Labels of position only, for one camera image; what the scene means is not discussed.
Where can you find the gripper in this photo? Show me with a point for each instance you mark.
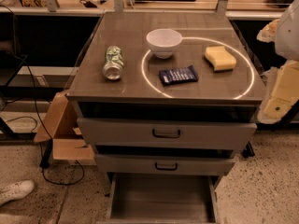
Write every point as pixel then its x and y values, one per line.
pixel 289 34

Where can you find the grey bottom drawer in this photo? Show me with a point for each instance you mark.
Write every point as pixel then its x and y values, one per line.
pixel 161 199

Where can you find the grey drawer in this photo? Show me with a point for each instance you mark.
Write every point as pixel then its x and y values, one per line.
pixel 164 161
pixel 161 199
pixel 168 134

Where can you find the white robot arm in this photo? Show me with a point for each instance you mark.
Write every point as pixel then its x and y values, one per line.
pixel 284 32

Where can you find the grey middle drawer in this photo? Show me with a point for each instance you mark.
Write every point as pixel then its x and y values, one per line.
pixel 164 161

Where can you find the grey drawer cabinet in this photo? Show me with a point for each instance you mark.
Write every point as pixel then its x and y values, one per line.
pixel 225 96

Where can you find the grey top drawer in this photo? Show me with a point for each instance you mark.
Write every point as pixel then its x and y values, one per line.
pixel 168 134

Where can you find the yellow sponge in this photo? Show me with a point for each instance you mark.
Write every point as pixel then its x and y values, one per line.
pixel 220 58

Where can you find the dark blue snack packet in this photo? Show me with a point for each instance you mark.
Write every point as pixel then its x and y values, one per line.
pixel 178 75

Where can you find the white ceramic bowl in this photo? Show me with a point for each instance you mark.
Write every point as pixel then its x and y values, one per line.
pixel 163 42

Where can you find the green soda can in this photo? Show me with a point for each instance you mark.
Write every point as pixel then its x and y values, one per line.
pixel 114 63

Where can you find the brown cardboard box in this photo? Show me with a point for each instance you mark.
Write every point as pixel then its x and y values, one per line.
pixel 60 127

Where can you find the white sneaker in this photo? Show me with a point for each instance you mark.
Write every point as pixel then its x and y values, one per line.
pixel 16 191

